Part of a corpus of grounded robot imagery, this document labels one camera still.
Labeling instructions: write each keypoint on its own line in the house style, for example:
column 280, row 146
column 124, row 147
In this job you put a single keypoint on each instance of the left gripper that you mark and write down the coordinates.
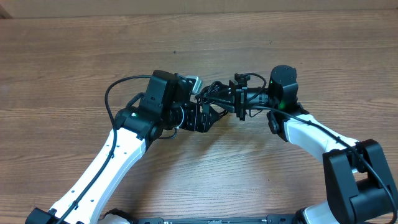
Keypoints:
column 203, row 124

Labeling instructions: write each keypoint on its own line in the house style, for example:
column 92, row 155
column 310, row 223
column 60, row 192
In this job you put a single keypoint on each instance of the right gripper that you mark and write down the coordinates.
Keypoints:
column 237, row 94

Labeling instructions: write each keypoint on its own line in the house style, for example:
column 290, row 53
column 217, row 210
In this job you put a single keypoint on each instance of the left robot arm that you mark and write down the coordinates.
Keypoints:
column 164, row 105

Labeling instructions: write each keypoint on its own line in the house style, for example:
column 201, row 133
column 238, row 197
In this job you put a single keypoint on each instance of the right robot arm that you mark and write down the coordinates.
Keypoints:
column 359, row 184

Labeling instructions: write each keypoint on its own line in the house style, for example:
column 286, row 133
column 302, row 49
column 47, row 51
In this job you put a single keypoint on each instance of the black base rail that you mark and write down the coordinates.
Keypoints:
column 214, row 221

